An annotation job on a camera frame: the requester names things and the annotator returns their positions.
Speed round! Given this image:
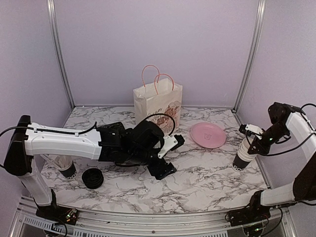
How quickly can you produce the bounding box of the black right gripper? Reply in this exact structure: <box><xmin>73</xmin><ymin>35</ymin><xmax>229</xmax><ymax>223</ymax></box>
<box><xmin>247</xmin><ymin>122</ymin><xmax>289</xmax><ymax>155</ymax></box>

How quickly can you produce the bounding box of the stack of paper cups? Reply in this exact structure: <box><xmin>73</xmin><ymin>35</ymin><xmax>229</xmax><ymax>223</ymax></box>
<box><xmin>232</xmin><ymin>138</ymin><xmax>257</xmax><ymax>171</ymax></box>

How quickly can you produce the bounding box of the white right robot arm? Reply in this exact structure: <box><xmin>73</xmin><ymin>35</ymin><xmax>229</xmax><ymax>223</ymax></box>
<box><xmin>244</xmin><ymin>102</ymin><xmax>316</xmax><ymax>221</ymax></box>

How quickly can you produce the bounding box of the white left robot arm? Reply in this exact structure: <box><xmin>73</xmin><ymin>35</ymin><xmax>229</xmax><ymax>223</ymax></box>
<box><xmin>3</xmin><ymin>115</ymin><xmax>184</xmax><ymax>220</ymax></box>

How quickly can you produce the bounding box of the pink round plate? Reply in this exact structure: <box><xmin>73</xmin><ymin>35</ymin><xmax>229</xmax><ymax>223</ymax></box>
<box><xmin>190</xmin><ymin>122</ymin><xmax>226</xmax><ymax>149</ymax></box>

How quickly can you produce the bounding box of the black floral square plate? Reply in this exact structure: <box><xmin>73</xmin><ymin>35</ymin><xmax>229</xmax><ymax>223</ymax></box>
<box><xmin>96</xmin><ymin>122</ymin><xmax>125</xmax><ymax>133</ymax></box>

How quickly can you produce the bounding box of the stack of black lids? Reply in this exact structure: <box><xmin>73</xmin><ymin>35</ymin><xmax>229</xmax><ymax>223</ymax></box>
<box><xmin>81</xmin><ymin>168</ymin><xmax>104</xmax><ymax>190</ymax></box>

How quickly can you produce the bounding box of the white printed paper bag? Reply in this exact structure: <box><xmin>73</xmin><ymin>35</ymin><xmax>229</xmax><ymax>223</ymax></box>
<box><xmin>133</xmin><ymin>70</ymin><xmax>183</xmax><ymax>134</ymax></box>

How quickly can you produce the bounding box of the black cup holding straws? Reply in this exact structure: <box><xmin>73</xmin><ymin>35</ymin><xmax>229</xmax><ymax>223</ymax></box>
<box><xmin>59</xmin><ymin>161</ymin><xmax>77</xmax><ymax>180</ymax></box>

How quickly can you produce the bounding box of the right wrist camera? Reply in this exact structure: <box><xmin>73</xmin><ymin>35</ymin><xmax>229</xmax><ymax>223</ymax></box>
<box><xmin>239</xmin><ymin>124</ymin><xmax>264</xmax><ymax>139</ymax></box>

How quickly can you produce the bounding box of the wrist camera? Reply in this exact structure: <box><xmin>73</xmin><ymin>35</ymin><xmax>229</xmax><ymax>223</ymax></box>
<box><xmin>239</xmin><ymin>124</ymin><xmax>264</xmax><ymax>139</ymax></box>
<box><xmin>158</xmin><ymin>135</ymin><xmax>185</xmax><ymax>158</ymax></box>

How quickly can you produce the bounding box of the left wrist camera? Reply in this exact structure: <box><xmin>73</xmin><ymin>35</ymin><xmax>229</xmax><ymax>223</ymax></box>
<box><xmin>158</xmin><ymin>135</ymin><xmax>185</xmax><ymax>158</ymax></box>

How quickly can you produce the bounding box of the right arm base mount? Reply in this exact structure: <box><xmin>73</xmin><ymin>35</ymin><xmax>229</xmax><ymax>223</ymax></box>
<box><xmin>225</xmin><ymin>191</ymin><xmax>271</xmax><ymax>227</ymax></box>

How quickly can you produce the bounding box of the right aluminium frame post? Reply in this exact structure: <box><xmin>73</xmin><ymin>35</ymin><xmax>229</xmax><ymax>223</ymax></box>
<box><xmin>233</xmin><ymin>0</ymin><xmax>267</xmax><ymax>113</ymax></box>

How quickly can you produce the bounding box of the aluminium frame post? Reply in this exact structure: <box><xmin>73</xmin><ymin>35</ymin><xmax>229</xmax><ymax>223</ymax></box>
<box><xmin>233</xmin><ymin>0</ymin><xmax>267</xmax><ymax>113</ymax></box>
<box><xmin>46</xmin><ymin>0</ymin><xmax>75</xmax><ymax>110</ymax></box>

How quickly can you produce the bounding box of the front aluminium rail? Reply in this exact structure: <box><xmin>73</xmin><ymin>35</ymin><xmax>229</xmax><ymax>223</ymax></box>
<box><xmin>8</xmin><ymin>197</ymin><xmax>297</xmax><ymax>237</ymax></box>

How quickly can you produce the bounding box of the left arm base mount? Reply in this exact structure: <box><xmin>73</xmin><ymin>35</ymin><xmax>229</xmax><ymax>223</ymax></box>
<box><xmin>36</xmin><ymin>189</ymin><xmax>79</xmax><ymax>225</ymax></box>

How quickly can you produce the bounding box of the left aluminium frame post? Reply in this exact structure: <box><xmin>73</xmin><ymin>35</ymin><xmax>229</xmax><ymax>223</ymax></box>
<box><xmin>46</xmin><ymin>0</ymin><xmax>75</xmax><ymax>110</ymax></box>

